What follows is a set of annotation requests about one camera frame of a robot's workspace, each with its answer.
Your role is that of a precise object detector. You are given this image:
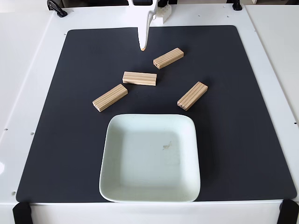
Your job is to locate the black table mat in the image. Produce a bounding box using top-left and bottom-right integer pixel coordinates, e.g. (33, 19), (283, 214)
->
(15, 25), (297, 203)

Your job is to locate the wooden block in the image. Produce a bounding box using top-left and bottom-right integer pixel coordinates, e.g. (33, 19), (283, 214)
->
(177, 81), (209, 111)
(122, 71), (157, 87)
(92, 84), (129, 113)
(153, 48), (185, 70)

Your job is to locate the pale green square plate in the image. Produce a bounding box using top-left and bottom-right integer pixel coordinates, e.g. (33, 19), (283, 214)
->
(99, 113), (201, 203)

